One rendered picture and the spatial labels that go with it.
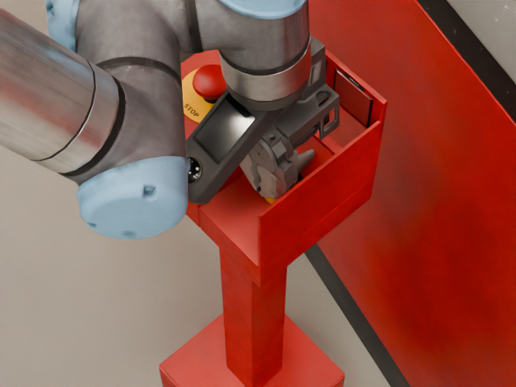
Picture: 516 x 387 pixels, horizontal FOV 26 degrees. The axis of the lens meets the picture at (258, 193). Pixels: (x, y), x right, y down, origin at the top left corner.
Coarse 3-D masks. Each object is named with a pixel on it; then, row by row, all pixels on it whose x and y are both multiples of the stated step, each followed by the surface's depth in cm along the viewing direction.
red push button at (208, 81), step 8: (208, 64) 110; (216, 64) 110; (200, 72) 109; (208, 72) 109; (216, 72) 109; (200, 80) 109; (208, 80) 109; (216, 80) 109; (224, 80) 109; (200, 88) 108; (208, 88) 108; (216, 88) 108; (224, 88) 108; (208, 96) 108; (216, 96) 108
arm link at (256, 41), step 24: (216, 0) 81; (240, 0) 79; (264, 0) 79; (288, 0) 80; (216, 24) 81; (240, 24) 81; (264, 24) 81; (288, 24) 82; (216, 48) 84; (240, 48) 84; (264, 48) 84; (288, 48) 85; (264, 72) 87
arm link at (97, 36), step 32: (64, 0) 81; (96, 0) 81; (128, 0) 80; (160, 0) 81; (192, 0) 81; (64, 32) 81; (96, 32) 79; (128, 32) 79; (160, 32) 80; (192, 32) 82
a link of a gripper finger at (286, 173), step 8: (280, 160) 99; (288, 160) 101; (280, 168) 99; (288, 168) 99; (280, 176) 100; (288, 176) 100; (296, 176) 101; (280, 184) 102; (288, 184) 101; (280, 192) 104
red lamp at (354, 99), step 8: (336, 72) 106; (336, 80) 107; (344, 80) 106; (336, 88) 108; (344, 88) 107; (352, 88) 106; (344, 96) 108; (352, 96) 107; (360, 96) 106; (344, 104) 109; (352, 104) 108; (360, 104) 107; (368, 104) 105; (352, 112) 109; (360, 112) 108; (368, 112) 107; (360, 120) 109
